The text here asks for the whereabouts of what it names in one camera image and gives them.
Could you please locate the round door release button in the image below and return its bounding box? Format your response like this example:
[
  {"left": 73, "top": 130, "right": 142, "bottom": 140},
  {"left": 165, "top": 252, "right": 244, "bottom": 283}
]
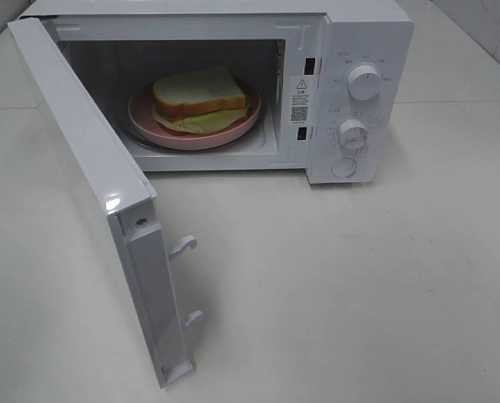
[{"left": 330, "top": 158, "right": 356, "bottom": 179}]

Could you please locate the white bread sandwich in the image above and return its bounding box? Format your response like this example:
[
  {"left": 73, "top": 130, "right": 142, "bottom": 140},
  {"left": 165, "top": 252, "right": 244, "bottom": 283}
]
[{"left": 152, "top": 66, "right": 253, "bottom": 135}]

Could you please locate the pink round plate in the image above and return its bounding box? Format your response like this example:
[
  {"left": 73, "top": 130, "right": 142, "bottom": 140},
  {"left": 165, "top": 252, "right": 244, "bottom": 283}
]
[{"left": 128, "top": 79, "right": 262, "bottom": 151}]

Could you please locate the white microwave door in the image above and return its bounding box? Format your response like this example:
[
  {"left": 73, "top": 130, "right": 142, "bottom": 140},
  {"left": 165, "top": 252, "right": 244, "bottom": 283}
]
[{"left": 8, "top": 18, "right": 203, "bottom": 387}]

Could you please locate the glass microwave turntable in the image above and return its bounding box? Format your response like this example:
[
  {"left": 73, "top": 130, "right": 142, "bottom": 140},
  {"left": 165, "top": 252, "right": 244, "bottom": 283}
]
[{"left": 129, "top": 104, "right": 261, "bottom": 151}]

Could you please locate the lower white timer knob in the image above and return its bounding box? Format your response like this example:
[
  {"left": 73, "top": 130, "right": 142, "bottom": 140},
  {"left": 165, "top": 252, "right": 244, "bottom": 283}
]
[{"left": 338, "top": 118, "right": 369, "bottom": 151}]

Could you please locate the white warning label sticker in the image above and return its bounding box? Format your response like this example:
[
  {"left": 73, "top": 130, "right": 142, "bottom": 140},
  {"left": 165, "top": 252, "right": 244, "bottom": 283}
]
[{"left": 288, "top": 75, "right": 317, "bottom": 126}]

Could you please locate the white microwave oven body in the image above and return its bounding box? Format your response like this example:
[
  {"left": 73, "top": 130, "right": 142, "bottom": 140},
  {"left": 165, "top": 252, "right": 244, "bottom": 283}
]
[{"left": 16, "top": 1, "right": 413, "bottom": 184}]

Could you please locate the upper white power knob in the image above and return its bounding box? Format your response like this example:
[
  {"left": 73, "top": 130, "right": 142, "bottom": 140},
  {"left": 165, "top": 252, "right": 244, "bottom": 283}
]
[{"left": 345, "top": 61, "right": 382, "bottom": 101}]

